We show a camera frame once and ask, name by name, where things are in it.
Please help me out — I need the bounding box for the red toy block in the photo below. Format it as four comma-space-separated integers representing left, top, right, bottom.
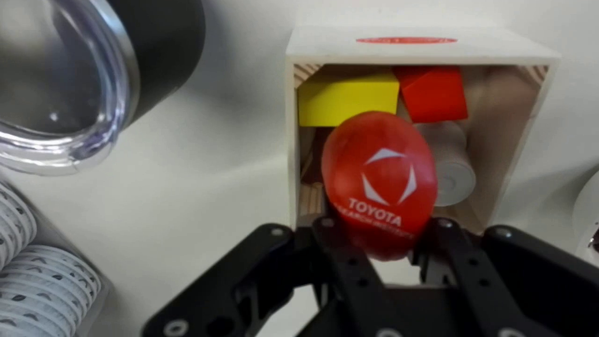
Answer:
394, 66, 470, 126

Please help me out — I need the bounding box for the white toy cylinder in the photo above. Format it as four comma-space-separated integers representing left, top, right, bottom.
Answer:
412, 120, 478, 210

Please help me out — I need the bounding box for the black tumbler with clear lid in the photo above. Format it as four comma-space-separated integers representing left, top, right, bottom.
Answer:
0, 0, 208, 178

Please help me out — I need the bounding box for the tall patterned paper cup stack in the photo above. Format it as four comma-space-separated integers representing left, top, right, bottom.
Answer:
0, 242, 105, 337

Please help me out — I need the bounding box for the yellow toy block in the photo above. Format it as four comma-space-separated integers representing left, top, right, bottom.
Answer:
296, 74, 403, 130

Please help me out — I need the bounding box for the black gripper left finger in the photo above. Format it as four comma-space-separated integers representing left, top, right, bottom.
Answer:
141, 216, 384, 337

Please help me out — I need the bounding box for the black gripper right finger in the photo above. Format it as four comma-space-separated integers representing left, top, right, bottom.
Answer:
409, 216, 599, 337

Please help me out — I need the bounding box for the short patterned paper cup stack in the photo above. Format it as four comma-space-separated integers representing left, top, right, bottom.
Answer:
0, 180, 42, 272

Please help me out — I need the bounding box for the white wooden box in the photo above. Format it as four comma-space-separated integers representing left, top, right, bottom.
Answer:
283, 25, 562, 236

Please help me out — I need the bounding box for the orange toy with white logo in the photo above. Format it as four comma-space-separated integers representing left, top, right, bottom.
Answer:
321, 111, 441, 263

